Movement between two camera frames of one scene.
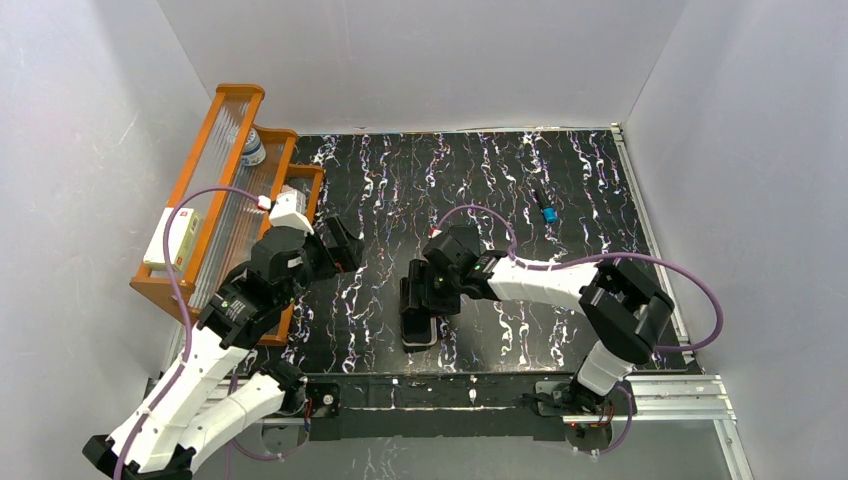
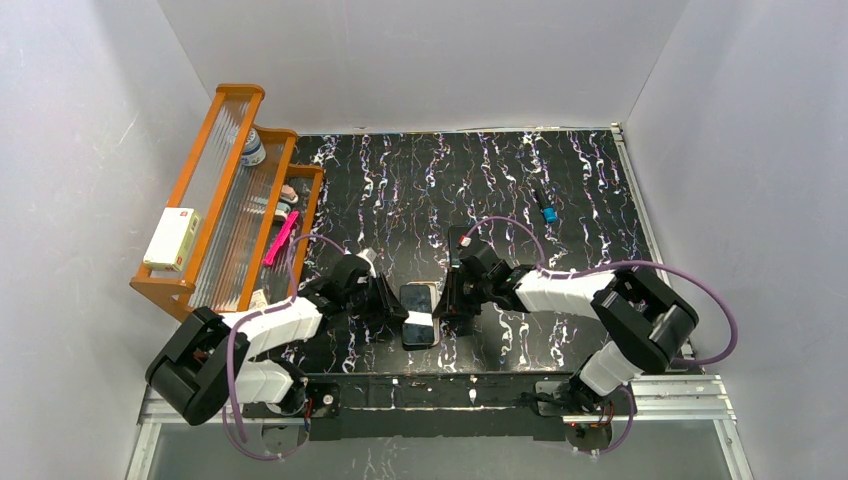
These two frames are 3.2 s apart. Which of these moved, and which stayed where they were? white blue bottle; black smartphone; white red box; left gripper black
Moved: left gripper black; black smartphone
Stayed: white blue bottle; white red box
